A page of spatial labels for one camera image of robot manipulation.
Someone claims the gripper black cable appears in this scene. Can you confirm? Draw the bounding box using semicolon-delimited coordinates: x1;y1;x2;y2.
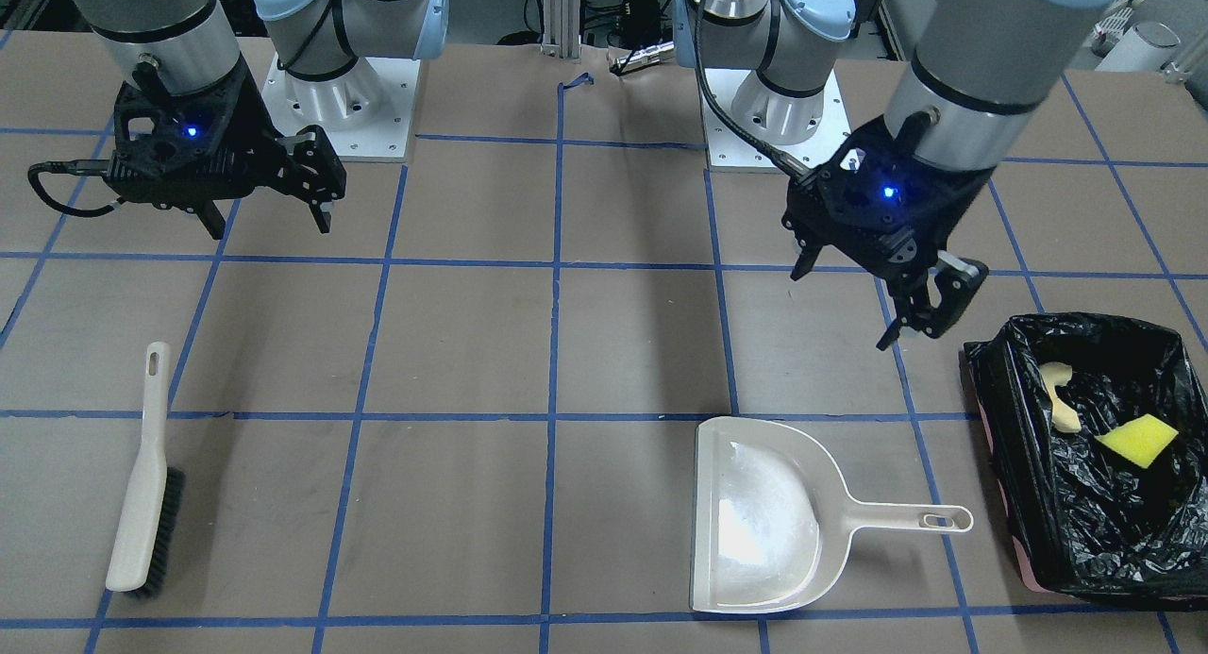
695;0;817;178
27;161;120;219

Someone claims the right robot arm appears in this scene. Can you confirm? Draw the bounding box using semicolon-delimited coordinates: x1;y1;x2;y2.
27;0;449;241

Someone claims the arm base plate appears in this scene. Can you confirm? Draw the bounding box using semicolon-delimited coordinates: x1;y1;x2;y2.
260;58;424;162
703;69;856;175

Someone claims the bin with black bag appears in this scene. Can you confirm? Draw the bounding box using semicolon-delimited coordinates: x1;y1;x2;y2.
964;311;1207;612

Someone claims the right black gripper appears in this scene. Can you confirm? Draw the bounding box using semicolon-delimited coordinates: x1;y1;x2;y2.
101;56;348;241

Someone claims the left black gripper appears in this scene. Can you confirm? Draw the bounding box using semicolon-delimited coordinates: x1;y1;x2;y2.
782;115;991;351

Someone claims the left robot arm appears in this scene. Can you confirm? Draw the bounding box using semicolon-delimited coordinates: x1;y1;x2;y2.
672;0;1117;349

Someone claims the beige plastic dustpan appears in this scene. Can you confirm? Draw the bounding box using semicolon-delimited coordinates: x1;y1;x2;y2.
690;416;974;614

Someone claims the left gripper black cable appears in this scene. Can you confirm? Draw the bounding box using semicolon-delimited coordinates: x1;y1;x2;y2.
695;0;817;178

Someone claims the beige hand brush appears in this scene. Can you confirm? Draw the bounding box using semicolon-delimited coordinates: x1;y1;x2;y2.
105;341;186;600

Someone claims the croissant bread toy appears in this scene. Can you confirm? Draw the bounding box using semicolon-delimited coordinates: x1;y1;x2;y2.
1038;361;1082;434

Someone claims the yellow sponge piece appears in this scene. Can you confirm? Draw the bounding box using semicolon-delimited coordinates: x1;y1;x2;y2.
1096;413;1179;469

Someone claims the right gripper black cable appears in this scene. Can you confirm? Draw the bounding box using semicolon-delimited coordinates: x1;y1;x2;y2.
27;161;120;219

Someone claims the aluminium frame post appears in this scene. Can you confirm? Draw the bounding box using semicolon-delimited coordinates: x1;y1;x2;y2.
540;0;583;63

